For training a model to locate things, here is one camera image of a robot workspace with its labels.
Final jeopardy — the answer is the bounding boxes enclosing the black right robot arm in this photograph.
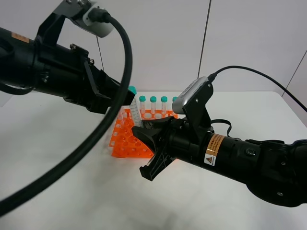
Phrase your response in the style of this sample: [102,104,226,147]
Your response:
[132,117,307,207]

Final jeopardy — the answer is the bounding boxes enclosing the thick black cable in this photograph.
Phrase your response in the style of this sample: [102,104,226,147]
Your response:
[0,8,134,218]

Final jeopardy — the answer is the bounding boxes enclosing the green-capped test tube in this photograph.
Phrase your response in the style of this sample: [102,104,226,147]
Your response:
[129,86,143,127]

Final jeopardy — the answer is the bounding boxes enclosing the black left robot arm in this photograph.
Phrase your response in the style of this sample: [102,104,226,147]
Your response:
[0,29,120,114]

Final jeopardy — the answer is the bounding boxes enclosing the orange test tube rack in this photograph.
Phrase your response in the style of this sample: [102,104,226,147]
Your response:
[109,109,179,159]

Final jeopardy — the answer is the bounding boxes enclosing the thin black camera cable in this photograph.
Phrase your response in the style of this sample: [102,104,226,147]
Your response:
[208,66,307,113]

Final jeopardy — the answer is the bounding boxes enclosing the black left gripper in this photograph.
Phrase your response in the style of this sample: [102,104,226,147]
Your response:
[33,43,136,115]

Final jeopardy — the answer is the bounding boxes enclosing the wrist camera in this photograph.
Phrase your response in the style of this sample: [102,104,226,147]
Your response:
[53,0,113,38]
[172,76,213,115]

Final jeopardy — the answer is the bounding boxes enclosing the front left test tube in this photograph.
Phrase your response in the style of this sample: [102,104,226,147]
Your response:
[118,112,124,128]

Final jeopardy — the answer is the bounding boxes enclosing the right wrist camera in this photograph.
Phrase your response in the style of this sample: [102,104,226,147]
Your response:
[172,76,213,115]

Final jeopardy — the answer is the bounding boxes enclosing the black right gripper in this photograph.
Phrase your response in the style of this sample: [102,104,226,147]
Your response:
[131,116,214,181]

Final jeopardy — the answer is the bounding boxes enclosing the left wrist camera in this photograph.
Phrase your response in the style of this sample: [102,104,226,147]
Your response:
[53,0,113,38]

